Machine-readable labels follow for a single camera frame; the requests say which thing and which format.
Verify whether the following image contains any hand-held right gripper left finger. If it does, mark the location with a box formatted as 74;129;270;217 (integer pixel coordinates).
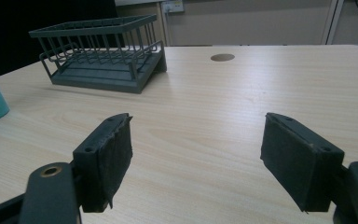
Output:
72;112;134;214

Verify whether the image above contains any dark green wire rack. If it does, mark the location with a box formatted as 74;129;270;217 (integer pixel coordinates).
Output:
28;14;168;94

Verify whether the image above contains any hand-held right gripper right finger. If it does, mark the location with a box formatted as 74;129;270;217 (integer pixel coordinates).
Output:
260;112;345;213

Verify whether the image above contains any white wall socket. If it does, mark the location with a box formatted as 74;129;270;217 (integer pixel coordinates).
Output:
161;0;185;14

